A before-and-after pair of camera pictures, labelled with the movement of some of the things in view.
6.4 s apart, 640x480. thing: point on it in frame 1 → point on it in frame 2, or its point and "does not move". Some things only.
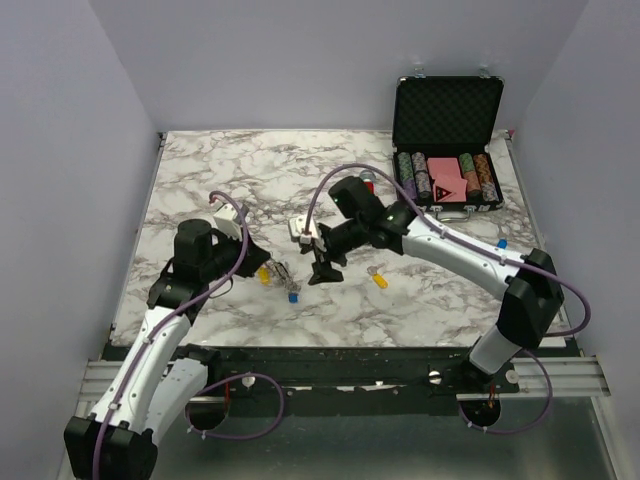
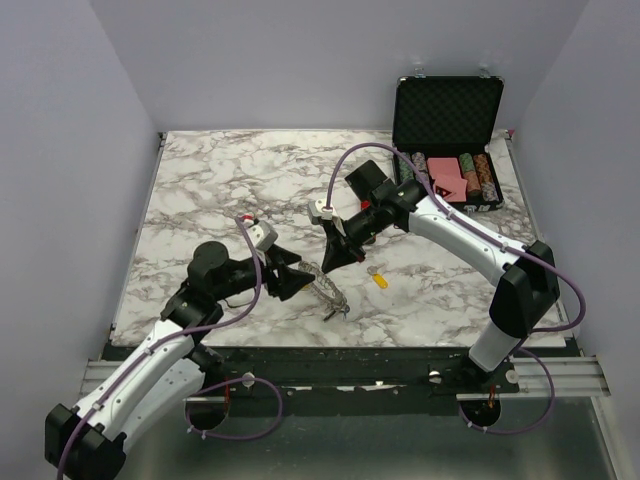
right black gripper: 323,272 → 341,251
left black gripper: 253,258 → 290,280
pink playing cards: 448,183 does not move
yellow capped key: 378,278 does not move
